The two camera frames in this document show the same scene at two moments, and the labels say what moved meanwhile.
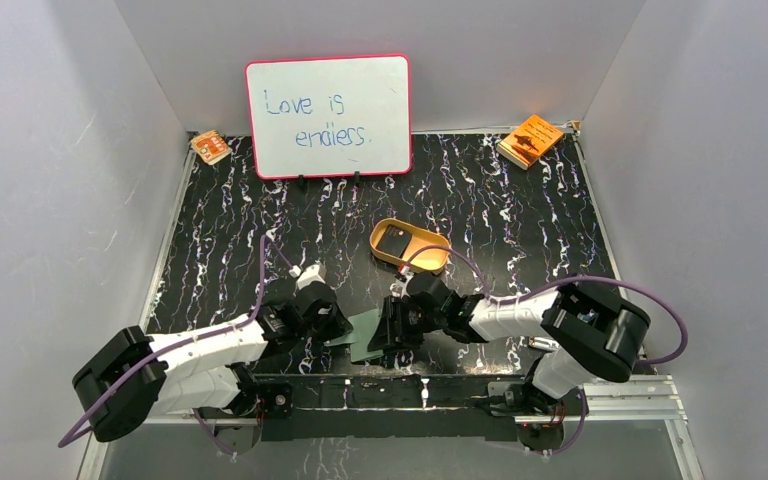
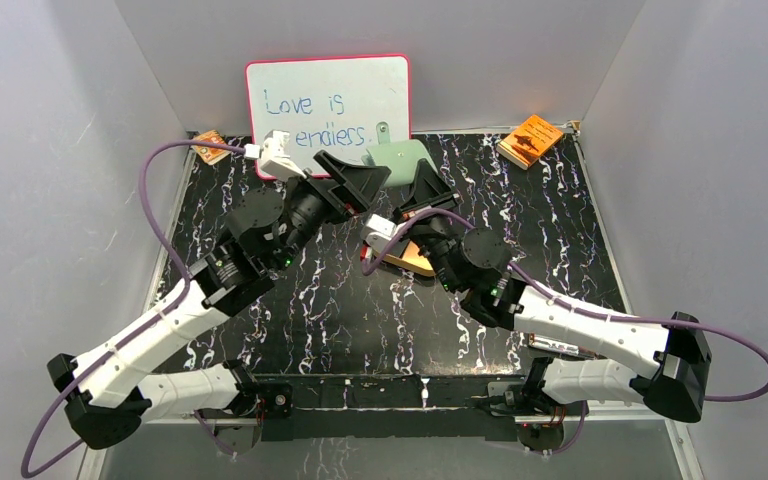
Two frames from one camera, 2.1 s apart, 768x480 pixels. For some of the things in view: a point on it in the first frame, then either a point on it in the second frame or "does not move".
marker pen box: x=543 y=344 does not move
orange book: x=529 y=141 does not move
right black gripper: x=386 y=336 -> x=428 y=191
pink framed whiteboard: x=330 y=115 does not move
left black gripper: x=334 y=324 -> x=339 y=196
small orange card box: x=211 y=146 does not move
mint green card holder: x=363 y=326 -> x=400 y=157
